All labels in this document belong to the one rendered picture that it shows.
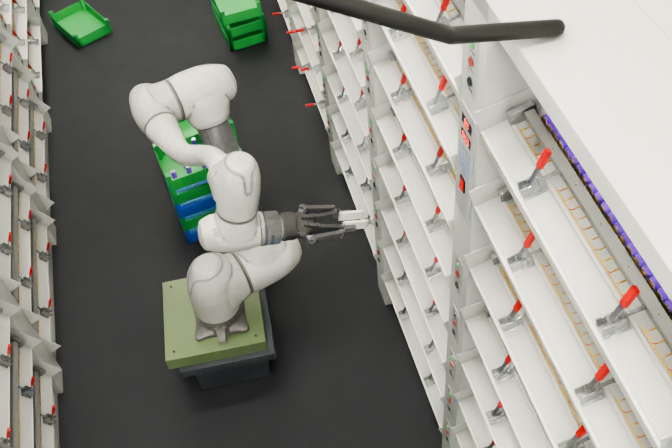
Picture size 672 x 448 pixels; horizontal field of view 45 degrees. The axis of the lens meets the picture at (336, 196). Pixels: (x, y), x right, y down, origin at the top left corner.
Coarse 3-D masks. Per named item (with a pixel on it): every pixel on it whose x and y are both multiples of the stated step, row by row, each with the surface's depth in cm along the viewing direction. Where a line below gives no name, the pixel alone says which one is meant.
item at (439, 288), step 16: (384, 160) 243; (384, 176) 243; (400, 192) 237; (400, 208) 234; (416, 224) 229; (416, 240) 225; (416, 256) 222; (432, 256) 221; (432, 288) 215; (448, 288) 213; (448, 304) 211
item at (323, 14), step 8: (320, 8) 283; (320, 16) 286; (328, 16) 286; (320, 32) 293; (320, 56) 308; (328, 56) 299; (328, 88) 311; (328, 96) 314; (328, 104) 319; (328, 112) 325; (336, 136) 331; (336, 160) 341; (336, 168) 345
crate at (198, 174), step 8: (192, 136) 316; (152, 144) 311; (192, 144) 319; (200, 144) 320; (160, 152) 313; (160, 160) 315; (168, 160) 315; (168, 168) 312; (176, 168) 312; (184, 168) 312; (192, 168) 311; (200, 168) 311; (168, 176) 299; (184, 176) 302; (192, 176) 304; (200, 176) 305; (168, 184) 301; (176, 184) 303; (184, 184) 305
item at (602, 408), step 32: (480, 192) 152; (512, 224) 150; (512, 256) 143; (544, 256) 144; (544, 288) 140; (544, 320) 137; (576, 320) 135; (576, 352) 131; (576, 384) 128; (608, 384) 125; (608, 416) 124
